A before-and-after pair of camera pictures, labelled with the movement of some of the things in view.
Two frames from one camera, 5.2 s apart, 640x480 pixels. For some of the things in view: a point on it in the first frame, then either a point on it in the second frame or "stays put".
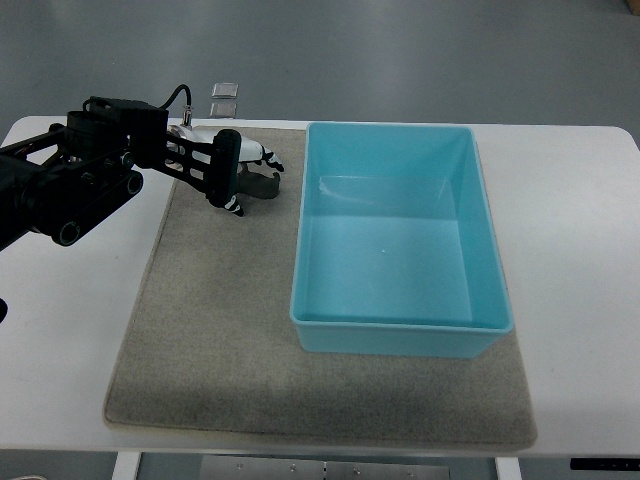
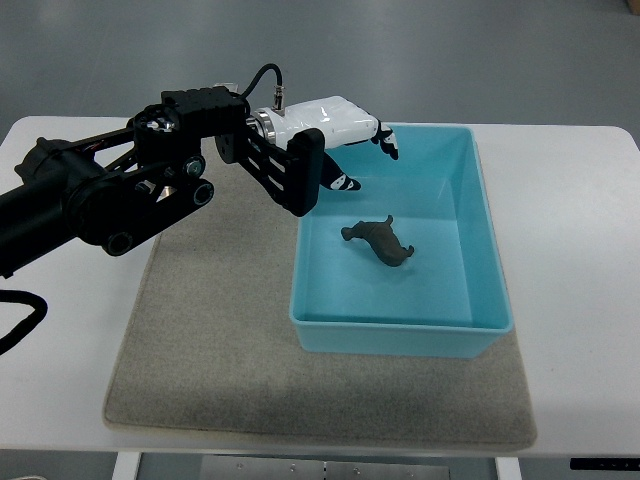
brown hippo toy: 255,184 to 381,239
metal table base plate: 214,467 stays put
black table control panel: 605,464 stays put
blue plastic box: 395,251 stays put
